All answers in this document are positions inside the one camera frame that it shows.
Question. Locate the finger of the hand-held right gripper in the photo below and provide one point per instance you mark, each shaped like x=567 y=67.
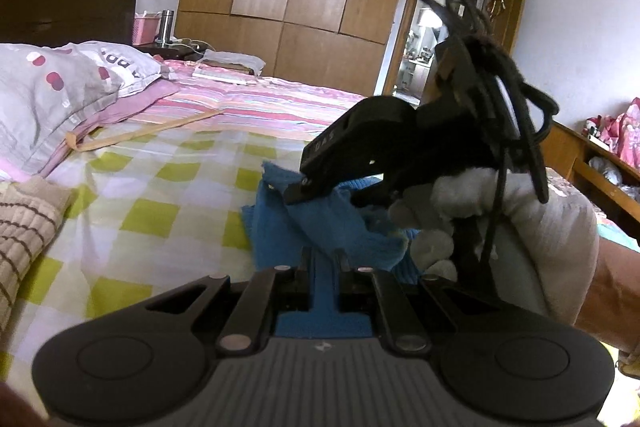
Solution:
x=372 y=199
x=300 y=191

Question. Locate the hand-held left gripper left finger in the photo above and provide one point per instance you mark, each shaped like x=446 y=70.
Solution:
x=306 y=279

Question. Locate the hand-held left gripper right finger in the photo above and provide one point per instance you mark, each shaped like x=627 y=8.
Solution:
x=342 y=279

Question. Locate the blue knit sweater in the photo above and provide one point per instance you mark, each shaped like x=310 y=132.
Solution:
x=325 y=219

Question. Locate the person's right forearm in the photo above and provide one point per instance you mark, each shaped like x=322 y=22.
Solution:
x=615 y=287

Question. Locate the person's right hand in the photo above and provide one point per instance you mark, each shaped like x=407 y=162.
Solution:
x=550 y=252

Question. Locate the pink striped blanket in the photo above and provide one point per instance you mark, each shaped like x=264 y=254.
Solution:
x=260 y=102

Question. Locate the folded grey cloth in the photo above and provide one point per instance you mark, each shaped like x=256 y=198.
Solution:
x=225 y=69

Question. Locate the yellow checked bed sheet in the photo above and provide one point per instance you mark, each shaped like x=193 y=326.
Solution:
x=150 y=217

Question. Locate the wooden shelf unit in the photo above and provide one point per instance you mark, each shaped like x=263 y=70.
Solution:
x=565 y=147

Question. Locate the dark wooden nightstand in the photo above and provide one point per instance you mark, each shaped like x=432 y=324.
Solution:
x=165 y=51

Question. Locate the metal thermos flask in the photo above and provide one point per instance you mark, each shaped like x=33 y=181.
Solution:
x=165 y=27

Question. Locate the white plastic bag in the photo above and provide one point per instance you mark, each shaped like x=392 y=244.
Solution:
x=606 y=169

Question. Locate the pink plastic basket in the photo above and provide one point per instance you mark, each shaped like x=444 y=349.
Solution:
x=145 y=29

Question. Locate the pink patterned bag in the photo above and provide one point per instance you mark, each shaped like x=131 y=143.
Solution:
x=630 y=132

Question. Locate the grey pillow with pink hearts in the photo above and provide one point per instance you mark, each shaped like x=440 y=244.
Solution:
x=55 y=102

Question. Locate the beige brown-striped knit sweater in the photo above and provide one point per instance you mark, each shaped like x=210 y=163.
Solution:
x=30 y=217

